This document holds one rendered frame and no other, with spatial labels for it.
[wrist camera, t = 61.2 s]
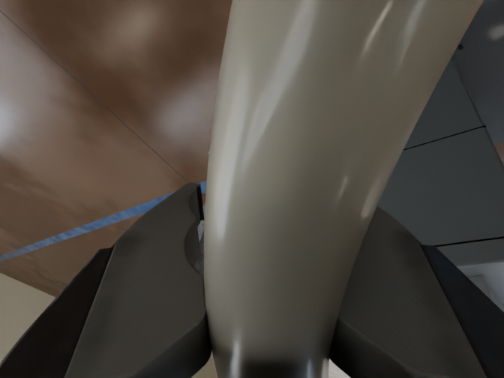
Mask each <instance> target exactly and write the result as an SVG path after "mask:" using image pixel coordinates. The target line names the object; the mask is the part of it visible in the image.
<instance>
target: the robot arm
mask: <svg viewBox="0 0 504 378"><path fill-rule="evenodd" d="M200 221H204V213H203V199H202V191H201V185H200V184H194V183H188V184H186V185H184V186H183V187H181V188H180V189H178V190H177V191H176V192H175V193H173V194H171V195H170V196H168V197H167V198H166V199H164V200H163V201H162V202H160V203H158V204H157V205H156V206H155V207H153V208H152V209H150V210H149V211H147V212H146V213H145V214H144V215H143V216H142V217H140V218H139V219H138V220H137V221H135V222H134V223H133V224H132V225H131V226H130V227H129V228H128V229H126V230H125V231H124V232H123V234H122V235H121V236H120V237H119V238H118V239H117V240H116V242H115V243H114V244H113V245H112V247H111V248H104V249H99V250H98V252H97V253H96V254H95V255H94V256H93V257H92V258H91V259H90V260H89V261H88V262H87V263H86V264H85V266H84V267H83V268H82V269H81V270H80V271H79V273H78V274H77V275H76V276H75V277H74V278H73V279H72V281H71V282H70V283H69V284H68V285H67V286H66V287H65V288H64V289H63V290H62V291H61V292H60V293H59V295H58V296H57V297H56V298H55V299H54V300H53V301H52V303H51V304H50V305H49V306H48V307H47V308H46V310H45V311H44V312H43V313H42V314H41V315H40V316H39V317H38V318H37V319H36V320H35V321H34V322H33V323H32V325H31V326H30V327H29V328H28V329H27V331H26V332H25V333H24V334H23V335H22V337H21V338H20V339H19V340H18V341H17V342H16V343H15V345H14V346H13V347H12V349H11V350H10V351H9V353H8V354H7V355H6V356H5V357H4V359H3V360H2V362H1V363H0V378H191V377H192V376H193V375H194V374H196V373H197V372H198V371H199V370H200V369H201V368H202V367H203V366H204V365H205V364H206V363H207V362H208V360H209V359H210V356H211V353H212V348H211V343H210V337H209V329H208V322H207V314H206V297H205V284H204V279H203V276H202V275H201V274H200V273H199V272H198V271H197V270H196V269H195V268H194V267H195V265H196V264H197V262H198V260H199V259H200V257H201V251H200V240H199V234H198V228H197V227H198V226H199V224H200ZM330 359H331V361H332V362H333V363H334V364H335V365H336V366H338V367H339V368H340V369H341V370H342V371H343V372H344V373H345V374H347V375H348V376H349V377H351V378H504V312H503V311H502V310H501V309H500V308H499V307H498V306H497V305H495V304H494V303H493V302H492V301H491V300H490V299H489V298H488V297H487V296H486V295H485V294H484V293H483V292H482V291H481V290H480V289H479V288H478V287H477V286H476V285H475V284H474V283H473V282H472V281H471V280H470V279H469V278H468V277H467V276H466V275H465V274H464V273H463V272H462V271H461V270H459V269H458V268H457V267H456V266H455V265H454V264H453V263H452V262H451V261H450V260H449V259H448V258H447V257H446V256H445V255H444V254H443V253H441V252H440V251H439V250H438V249H437V248H436V247H435V246H434V245H424V244H421V243H420V241H419V240H418V239H417V238H416V237H415V236H414V235H413V234H412V233H411V232H410V231H409V230H407V229H406V228H405V227H404V226H403V225H402V224H401V223H399V222H398V221H397V220H395V219H394V218H393V217H392V216H391V215H390V214H388V213H387V212H385V211H383V210H382V209H381V208H379V207H378V206H377V207H376V210H375V212H374V214H373V217H372V220H371V222H370V225H369V227H368V229H367V232H366V234H365V236H364V239H363V242H362V244H361V247H360V250H359V252H358V256H357V258H356V260H355V264H354V266H353V268H352V272H351V275H350V277H349V281H348V284H347V286H346V291H345V293H344V296H343V301H342V304H341V306H340V311H339V314H338V318H337V323H336V326H335V330H334V337H333V340H332V345H331V353H330Z"/></svg>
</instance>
